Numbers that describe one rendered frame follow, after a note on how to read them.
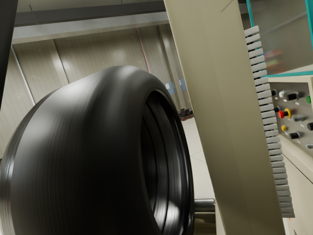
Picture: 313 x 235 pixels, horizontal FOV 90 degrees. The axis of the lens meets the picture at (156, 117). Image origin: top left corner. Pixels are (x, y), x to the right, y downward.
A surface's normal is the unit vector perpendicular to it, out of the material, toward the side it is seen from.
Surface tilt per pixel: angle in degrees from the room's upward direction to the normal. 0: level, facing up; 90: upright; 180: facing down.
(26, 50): 90
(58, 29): 90
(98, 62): 90
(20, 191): 70
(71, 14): 90
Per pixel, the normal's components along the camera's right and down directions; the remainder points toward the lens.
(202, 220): -0.28, -0.95
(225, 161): -0.31, 0.22
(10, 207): -0.37, -0.04
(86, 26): 0.34, 0.02
